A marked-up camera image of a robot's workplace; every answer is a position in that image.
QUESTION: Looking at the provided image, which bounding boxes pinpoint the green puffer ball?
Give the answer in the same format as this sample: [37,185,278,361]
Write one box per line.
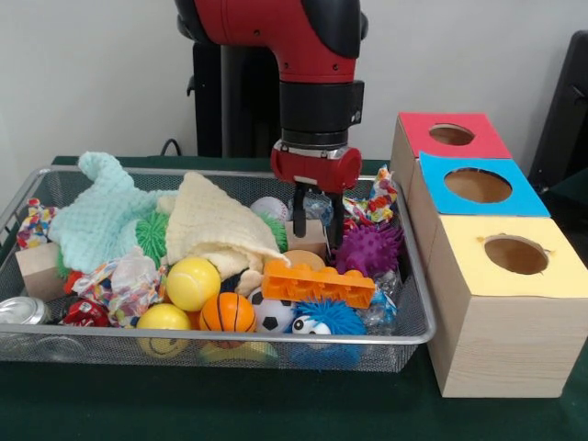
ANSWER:
[135,210,170,267]

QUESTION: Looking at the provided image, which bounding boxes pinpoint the purple spiky ball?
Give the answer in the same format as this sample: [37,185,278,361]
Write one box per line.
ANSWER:
[334,223,406,279]

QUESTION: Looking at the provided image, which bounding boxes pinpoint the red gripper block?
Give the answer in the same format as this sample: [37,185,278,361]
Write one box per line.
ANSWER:
[269,140,364,250]

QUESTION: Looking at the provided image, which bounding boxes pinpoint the orange plastic toy block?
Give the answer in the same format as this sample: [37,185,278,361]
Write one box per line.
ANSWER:
[261,259,377,310]

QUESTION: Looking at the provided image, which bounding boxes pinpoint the plain wooden cube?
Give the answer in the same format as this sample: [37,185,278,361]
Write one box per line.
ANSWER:
[284,219,329,254]
[15,242,70,302]

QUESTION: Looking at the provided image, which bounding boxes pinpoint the orange round sponge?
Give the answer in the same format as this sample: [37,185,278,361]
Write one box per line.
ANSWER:
[280,249,326,273]

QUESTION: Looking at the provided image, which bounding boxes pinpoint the clear mesh bin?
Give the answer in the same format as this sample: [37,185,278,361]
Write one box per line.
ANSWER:
[0,164,437,373]

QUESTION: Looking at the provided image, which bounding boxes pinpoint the blue fuzzy ball with eyes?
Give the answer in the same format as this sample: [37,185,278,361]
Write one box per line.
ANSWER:
[291,297,368,368]

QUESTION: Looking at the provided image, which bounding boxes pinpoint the orange toy basketball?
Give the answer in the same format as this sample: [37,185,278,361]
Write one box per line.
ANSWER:
[198,292,257,348]

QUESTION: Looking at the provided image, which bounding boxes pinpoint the multicoloured print packet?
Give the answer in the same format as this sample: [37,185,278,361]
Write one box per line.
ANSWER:
[344,167,400,225]

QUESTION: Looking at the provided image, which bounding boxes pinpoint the black and white soccer ball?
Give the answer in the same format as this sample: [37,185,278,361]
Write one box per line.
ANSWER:
[250,288,296,334]

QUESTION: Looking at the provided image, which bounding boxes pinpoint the yellow tennis ball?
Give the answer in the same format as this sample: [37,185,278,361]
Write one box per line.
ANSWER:
[165,257,222,312]

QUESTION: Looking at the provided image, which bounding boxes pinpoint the dark green tablecloth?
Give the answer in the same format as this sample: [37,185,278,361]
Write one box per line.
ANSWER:
[0,155,588,441]

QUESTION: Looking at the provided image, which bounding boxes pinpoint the mint green muslin cloth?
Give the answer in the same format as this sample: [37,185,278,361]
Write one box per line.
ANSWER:
[48,151,179,272]

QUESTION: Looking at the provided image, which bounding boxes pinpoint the black stand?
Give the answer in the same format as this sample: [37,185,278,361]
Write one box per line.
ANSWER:
[527,30,588,194]

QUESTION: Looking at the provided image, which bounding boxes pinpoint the wooden box with three holes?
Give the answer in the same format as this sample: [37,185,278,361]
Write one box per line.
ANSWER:
[389,111,588,399]

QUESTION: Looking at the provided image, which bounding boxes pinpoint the cream muslin cloth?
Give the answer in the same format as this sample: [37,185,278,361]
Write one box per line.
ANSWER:
[155,172,291,296]

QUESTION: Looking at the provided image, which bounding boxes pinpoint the yellow smiley ball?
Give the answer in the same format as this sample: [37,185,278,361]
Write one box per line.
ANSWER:
[136,302,193,357]

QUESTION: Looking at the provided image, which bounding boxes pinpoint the silver drink can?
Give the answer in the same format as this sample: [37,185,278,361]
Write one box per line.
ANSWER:
[0,296,52,325]

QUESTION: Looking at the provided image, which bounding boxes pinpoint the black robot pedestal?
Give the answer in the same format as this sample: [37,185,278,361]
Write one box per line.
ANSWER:
[176,0,371,160]

